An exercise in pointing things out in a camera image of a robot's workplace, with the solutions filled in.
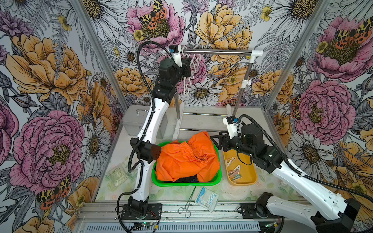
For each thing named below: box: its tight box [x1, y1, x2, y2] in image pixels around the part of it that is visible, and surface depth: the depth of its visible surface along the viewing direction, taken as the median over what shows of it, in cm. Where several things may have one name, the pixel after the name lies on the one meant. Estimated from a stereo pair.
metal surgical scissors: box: [177, 185, 197, 218], surface depth 77 cm
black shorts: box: [164, 173, 200, 184], surface depth 77 cm
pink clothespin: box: [228, 169, 239, 179], surface depth 87 cm
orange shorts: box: [155, 131, 221, 183], surface depth 78 cm
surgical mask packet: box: [194, 186, 220, 214], surface depth 79 cm
